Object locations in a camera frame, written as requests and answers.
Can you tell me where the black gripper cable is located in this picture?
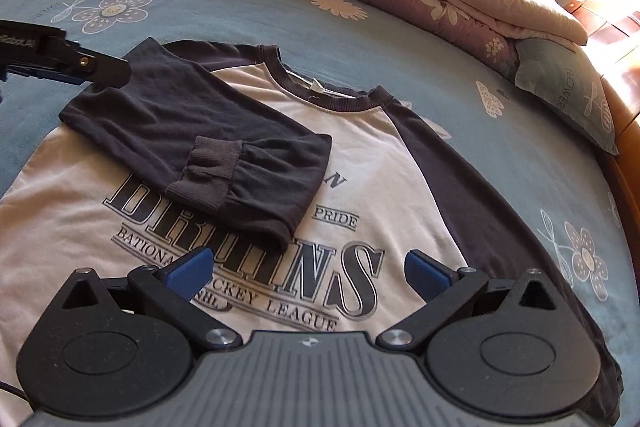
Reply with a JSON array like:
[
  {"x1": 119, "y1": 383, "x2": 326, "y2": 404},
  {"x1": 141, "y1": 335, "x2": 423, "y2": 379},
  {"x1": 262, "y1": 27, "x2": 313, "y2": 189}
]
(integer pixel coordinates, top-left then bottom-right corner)
[{"x1": 0, "y1": 378, "x2": 28, "y2": 401}]

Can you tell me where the cream and black printed sweatshirt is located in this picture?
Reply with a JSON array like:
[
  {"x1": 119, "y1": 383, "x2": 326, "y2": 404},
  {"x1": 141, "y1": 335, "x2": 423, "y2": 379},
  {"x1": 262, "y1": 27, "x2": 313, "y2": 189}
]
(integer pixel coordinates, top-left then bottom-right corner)
[{"x1": 0, "y1": 38, "x2": 626, "y2": 427}]

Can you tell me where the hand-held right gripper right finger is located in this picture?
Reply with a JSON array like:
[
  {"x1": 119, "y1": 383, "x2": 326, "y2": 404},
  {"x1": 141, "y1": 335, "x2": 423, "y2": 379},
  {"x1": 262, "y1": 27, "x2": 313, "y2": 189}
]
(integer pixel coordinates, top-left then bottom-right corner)
[{"x1": 375, "y1": 248, "x2": 559, "y2": 351}]

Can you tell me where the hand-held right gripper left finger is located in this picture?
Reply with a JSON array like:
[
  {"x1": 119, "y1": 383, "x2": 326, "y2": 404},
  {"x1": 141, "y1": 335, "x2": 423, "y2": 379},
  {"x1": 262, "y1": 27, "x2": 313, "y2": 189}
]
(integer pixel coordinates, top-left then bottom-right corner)
[{"x1": 59, "y1": 246, "x2": 242, "y2": 351}]

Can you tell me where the teal floral pillow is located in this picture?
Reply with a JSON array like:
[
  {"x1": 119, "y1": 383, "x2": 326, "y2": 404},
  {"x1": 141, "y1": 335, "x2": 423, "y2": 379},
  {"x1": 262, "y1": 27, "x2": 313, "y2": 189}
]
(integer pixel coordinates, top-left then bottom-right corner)
[{"x1": 514, "y1": 38, "x2": 619, "y2": 156}]

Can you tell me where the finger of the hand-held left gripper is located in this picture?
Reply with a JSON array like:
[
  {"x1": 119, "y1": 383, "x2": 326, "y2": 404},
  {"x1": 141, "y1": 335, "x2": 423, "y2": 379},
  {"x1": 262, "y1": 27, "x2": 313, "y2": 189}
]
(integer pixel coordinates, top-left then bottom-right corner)
[
  {"x1": 64, "y1": 41, "x2": 132, "y2": 89},
  {"x1": 7, "y1": 67, "x2": 86, "y2": 86}
]

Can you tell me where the wooden headboard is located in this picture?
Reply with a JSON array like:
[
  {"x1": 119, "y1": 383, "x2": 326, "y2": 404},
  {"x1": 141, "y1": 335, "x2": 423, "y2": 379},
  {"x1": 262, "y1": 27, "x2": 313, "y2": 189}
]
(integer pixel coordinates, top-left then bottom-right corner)
[{"x1": 565, "y1": 0, "x2": 640, "y2": 268}]

